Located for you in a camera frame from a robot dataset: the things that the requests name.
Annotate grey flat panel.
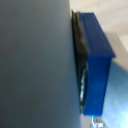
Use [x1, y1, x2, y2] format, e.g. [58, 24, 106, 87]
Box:
[0, 0, 83, 128]

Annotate bright blue rectangular vase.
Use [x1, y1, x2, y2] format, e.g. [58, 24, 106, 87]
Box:
[78, 11, 117, 117]

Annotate small white object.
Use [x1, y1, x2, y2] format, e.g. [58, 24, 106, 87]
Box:
[90, 115, 104, 128]

